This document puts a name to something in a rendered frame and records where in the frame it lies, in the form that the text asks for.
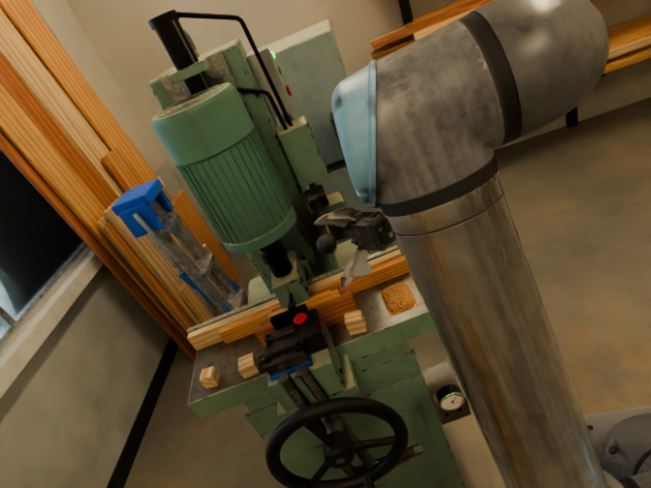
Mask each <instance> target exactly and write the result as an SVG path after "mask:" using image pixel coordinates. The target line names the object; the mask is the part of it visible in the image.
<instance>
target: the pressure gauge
mask: <svg viewBox="0 0 651 488"><path fill-rule="evenodd" d="M456 395H457V396H456ZM455 397H456V398H455ZM436 398H437V400H438V402H439V404H440V407H441V409H442V410H444V411H454V410H456V409H458V408H460V407H461V406H462V405H463V404H464V402H465V396H464V395H463V393H462V391H461V390H460V388H459V386H458V385H456V384H447V385H444V386H443V387H441V388H440V389H439V390H438V391H437V393H436ZM454 398H455V400H454ZM453 400H454V402H453V403H452V402H451V401H453Z"/></svg>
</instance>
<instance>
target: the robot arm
mask: <svg viewBox="0 0 651 488"><path fill-rule="evenodd" d="M608 53H609V40H608V33H607V29H606V25H605V21H604V19H603V17H602V15H601V13H600V11H599V10H598V9H597V8H596V7H595V6H594V5H593V4H592V3H591V2H590V1H589V0H496V1H493V2H491V3H489V4H486V5H484V6H481V7H479V8H477V9H475V10H473V11H471V12H469V13H468V14H467V15H465V16H463V17H461V18H460V19H458V20H455V21H453V22H452V23H450V24H448V25H446V26H444V27H442V28H440V29H438V30H436V31H434V32H432V33H430V34H428V35H426V36H424V37H422V38H420V39H418V40H417V41H415V42H413V43H411V44H409V45H407V46H404V47H402V48H400V49H398V50H396V51H395V52H393V53H391V54H389V55H387V56H385V57H383V58H381V59H379V60H378V61H376V60H372V61H370V63H369V65H368V66H366V67H365V68H363V69H361V70H359V71H358V72H356V73H354V74H352V75H351V76H348V77H347V78H345V79H343V80H342V81H340V82H339V83H338V84H337V86H336V87H335V89H334V91H333V94H332V100H331V104H332V112H333V117H334V122H335V126H336V130H337V134H338V137H339V141H340V145H341V148H342V152H343V155H344V159H345V162H346V165H347V168H348V172H349V174H350V177H351V179H352V182H353V185H354V187H355V189H356V194H357V196H358V198H359V200H360V201H361V202H362V203H364V204H367V203H370V204H373V203H375V206H370V207H367V208H365V209H362V210H355V209H354V208H352V207H343V208H339V209H337V210H334V211H331V212H330V213H327V214H325V215H324V216H322V217H320V218H319V219H318V220H316V221H315V222H314V225H316V226H324V225H327V226H328V228H329V231H330V233H331V235H332V236H333V237H334V238H335V240H336V241H337V240H340V239H344V238H347V237H351V239H352V241H351V243H352V244H355V245H357V246H358V247H357V248H356V250H353V251H351V252H350V254H349V262H348V264H347V266H346V267H345V271H344V274H343V276H342V277H341V288H345V287H346V286H347V285H349V284H350V283H351V282H352V280H353V279H354V278H355V277H359V276H365V275H368V274H369V273H370V272H371V269H372V267H371V265H370V264H369V263H368V262H367V261H366V260H367V257H368V255H369V252H370V251H384V250H385V249H386V248H387V247H388V246H389V245H391V244H392V243H393V242H394V241H395V240H396V239H397V240H398V243H399V245H400V247H401V249H402V252H403V254H404V256H405V258H406V261H407V262H408V264H409V266H410V269H411V271H412V273H413V275H414V278H415V280H416V282H417V285H418V288H419V290H420V293H421V295H422V297H423V299H424V302H425V304H426V306H427V308H428V311H429V313H430V315H431V318H432V319H433V321H434V323H435V326H436V328H437V330H438V332H439V335H440V337H441V339H442V341H443V344H444V346H445V348H446V351H447V353H448V355H449V359H450V361H451V363H452V365H453V368H454V370H455V372H456V375H457V376H458V378H459V380H460V383H461V385H462V387H463V390H464V392H465V394H466V396H467V399H468V401H469V403H470V405H471V408H472V410H473V412H474V415H475V417H476V419H477V421H478V424H479V426H480V429H481V431H482V433H483V435H484V438H485V440H486V442H487V444H488V447H489V449H490V451H491V453H492V456H493V458H494V460H495V463H496V465H497V467H498V469H499V472H500V474H501V476H502V478H503V480H504V482H505V484H506V488H651V413H644V414H638V415H635V416H631V417H629V418H626V419H624V420H622V421H621V422H619V423H618V424H616V425H615V426H614V427H613V428H612V429H611V430H610V431H609V432H608V433H607V434H606V436H605V437H604V440H603V442H602V444H601V447H600V450H599V456H598V455H597V452H596V450H595V447H594V445H593V442H592V439H591V436H590V434H589V431H588V428H587V425H586V422H585V419H584V417H583V414H582V411H581V408H580V405H579V403H578V401H577V398H576V395H575V392H574V387H573V385H572V382H571V379H570V376H569V373H568V370H567V368H566V365H565V362H564V359H563V356H562V354H561V352H560V349H559V346H558V343H557V340H556V338H555V335H554V332H553V329H552V326H551V323H550V321H549V318H548V315H547V312H546V309H545V307H544V305H543V300H542V297H541V294H540V291H539V289H538V286H537V283H536V280H535V277H534V274H533V272H532V269H531V266H530V263H529V260H528V258H527V256H526V253H525V250H524V247H523V244H522V241H521V239H520V236H519V233H518V230H517V227H516V224H515V222H514V219H513V216H512V212H511V209H510V207H509V204H508V201H507V198H506V195H505V192H504V190H503V187H502V184H501V181H500V178H499V173H500V169H499V167H498V164H497V161H496V158H495V155H494V149H495V148H497V147H500V146H502V145H504V144H507V143H509V142H511V141H513V140H516V139H518V138H519V137H523V136H525V135H528V134H530V133H532V132H534V131H536V130H537V129H539V128H541V127H543V126H545V125H547V124H549V123H551V122H552V121H554V120H556V119H558V118H560V117H561V116H563V115H565V114H567V113H568V112H570V111H571V110H572V109H574V108H575V107H577V106H578V105H579V104H580V103H581V102H582V101H583V100H584V99H585V98H587V97H588V96H589V95H590V93H591V92H592V91H593V89H594V88H595V87H596V85H597V84H598V82H599V80H600V79H601V77H602V75H603V72H604V70H605V66H606V63H607V57H608ZM392 230H393V231H392Z"/></svg>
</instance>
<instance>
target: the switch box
mask: <svg viewBox="0 0 651 488"><path fill-rule="evenodd" d="M258 51H259V53H260V56H261V58H262V60H263V62H264V64H265V66H266V68H267V71H268V73H269V75H270V77H271V79H272V81H273V83H274V85H275V88H276V90H277V92H278V94H279V96H280V98H281V100H282V102H283V105H284V107H285V109H286V111H287V112H289V111H291V110H293V104H292V102H291V100H290V97H289V95H288V92H287V90H286V87H285V85H284V82H283V80H282V78H281V76H280V74H279V71H278V69H277V66H276V64H275V62H274V59H273V57H272V54H271V52H270V49H269V47H268V46H267V45H265V46H261V47H259V48H258ZM246 60H247V62H248V64H249V67H250V69H251V71H252V73H253V76H254V78H255V80H256V82H257V84H258V86H259V88H260V89H264V90H266V91H268V92H269V93H270V95H271V96H272V98H273V100H274V102H275V104H276V105H277V107H278V109H279V111H280V113H281V115H282V114H284V113H283V111H282V109H281V108H280V106H279V104H278V102H277V100H276V98H275V95H274V93H273V91H272V89H271V87H270V85H269V83H268V81H267V79H266V77H265V74H264V71H263V69H262V67H261V65H260V63H259V61H258V59H257V57H256V54H255V52H254V50H253V51H250V52H248V53H247V55H246ZM262 95H263V98H264V101H265V103H266V105H267V107H268V110H269V112H270V114H271V116H272V118H275V117H277V115H276V113H275V111H274V109H273V107H272V105H271V103H270V101H269V99H268V97H267V96H266V95H265V94H262Z"/></svg>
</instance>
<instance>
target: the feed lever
mask: <svg viewBox="0 0 651 488"><path fill-rule="evenodd" d="M309 185H310V189H308V190H305V192H304V195H305V197H306V199H307V202H308V204H309V206H310V208H311V210H312V211H313V212H315V211H317V215H318V219H319V218H320V217H322V216H324V212H323V208H324V207H327V206H329V201H328V198H327V196H326V192H325V190H324V187H323V185H321V184H320V185H317V186H316V184H315V182H314V183H311V184H309ZM320 232H321V236H320V237H319V239H318V240H317V249H318V250H319V252H321V253H322V254H324V255H329V254H331V253H333V252H334V250H335V249H336V240H335V238H334V237H333V236H331V235H329V234H328V233H327V228H326V225H324V226H320Z"/></svg>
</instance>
